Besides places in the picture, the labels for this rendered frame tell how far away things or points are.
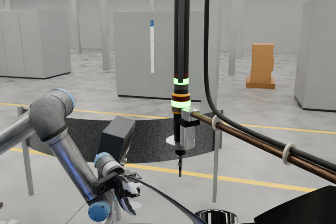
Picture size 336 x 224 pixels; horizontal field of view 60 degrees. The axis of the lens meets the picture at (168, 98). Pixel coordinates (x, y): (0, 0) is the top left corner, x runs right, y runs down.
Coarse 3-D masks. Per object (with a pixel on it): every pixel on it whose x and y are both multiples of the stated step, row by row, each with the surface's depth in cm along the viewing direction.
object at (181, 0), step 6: (180, 0) 60; (180, 6) 60; (180, 12) 61; (180, 18) 61; (180, 24) 61; (180, 30) 61; (180, 36) 62; (180, 42) 62; (180, 48) 62; (180, 54) 62; (180, 60) 63; (180, 66) 63; (180, 72) 63; (180, 78) 63
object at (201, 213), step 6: (204, 210) 76; (210, 210) 75; (216, 210) 75; (222, 210) 75; (198, 216) 76; (204, 216) 75; (216, 216) 74; (222, 216) 74; (228, 216) 74; (234, 216) 76; (216, 222) 73; (222, 222) 73; (228, 222) 73; (234, 222) 75
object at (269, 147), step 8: (192, 112) 63; (200, 120) 60; (208, 120) 58; (224, 128) 54; (232, 128) 52; (240, 136) 50; (248, 136) 49; (256, 144) 47; (264, 144) 46; (272, 152) 44; (280, 152) 43; (288, 160) 42; (296, 160) 41; (304, 160) 40; (304, 168) 40; (312, 168) 39; (320, 168) 38; (320, 176) 38; (328, 176) 37
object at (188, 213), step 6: (138, 180) 55; (150, 186) 52; (162, 192) 51; (168, 198) 50; (174, 204) 52; (180, 204) 48; (186, 210) 48; (192, 216) 48; (198, 222) 49; (204, 222) 46
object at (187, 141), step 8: (184, 112) 64; (184, 120) 64; (192, 120) 63; (184, 128) 65; (192, 128) 66; (184, 136) 65; (192, 136) 66; (168, 144) 68; (176, 144) 67; (184, 144) 66; (192, 144) 68
